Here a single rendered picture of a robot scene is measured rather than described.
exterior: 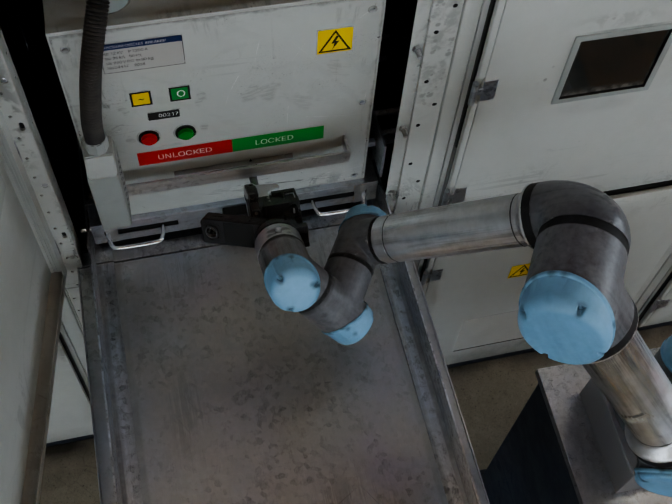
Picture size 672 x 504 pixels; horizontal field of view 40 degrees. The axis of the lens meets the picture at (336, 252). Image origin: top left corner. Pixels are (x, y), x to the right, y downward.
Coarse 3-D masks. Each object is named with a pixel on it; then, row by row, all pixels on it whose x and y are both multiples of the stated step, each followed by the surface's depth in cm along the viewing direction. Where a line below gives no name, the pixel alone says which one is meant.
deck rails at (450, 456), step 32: (96, 288) 163; (96, 320) 157; (416, 320) 164; (416, 352) 163; (128, 384) 158; (416, 384) 160; (128, 416) 155; (448, 416) 153; (128, 448) 152; (448, 448) 154; (128, 480) 149; (448, 480) 152
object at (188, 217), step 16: (368, 176) 174; (304, 192) 171; (320, 192) 172; (336, 192) 173; (352, 192) 175; (368, 192) 176; (176, 208) 168; (192, 208) 168; (208, 208) 168; (304, 208) 176; (96, 224) 165; (144, 224) 168; (160, 224) 169; (176, 224) 171; (192, 224) 172; (96, 240) 169
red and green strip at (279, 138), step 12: (288, 132) 156; (300, 132) 157; (312, 132) 158; (204, 144) 154; (216, 144) 155; (228, 144) 156; (240, 144) 156; (252, 144) 157; (264, 144) 158; (276, 144) 159; (144, 156) 153; (156, 156) 154; (168, 156) 155; (180, 156) 155; (192, 156) 156
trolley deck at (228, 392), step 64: (192, 256) 172; (256, 256) 173; (320, 256) 173; (128, 320) 164; (192, 320) 165; (256, 320) 166; (384, 320) 167; (192, 384) 159; (256, 384) 159; (320, 384) 160; (384, 384) 160; (448, 384) 161; (192, 448) 153; (256, 448) 153; (320, 448) 154; (384, 448) 154
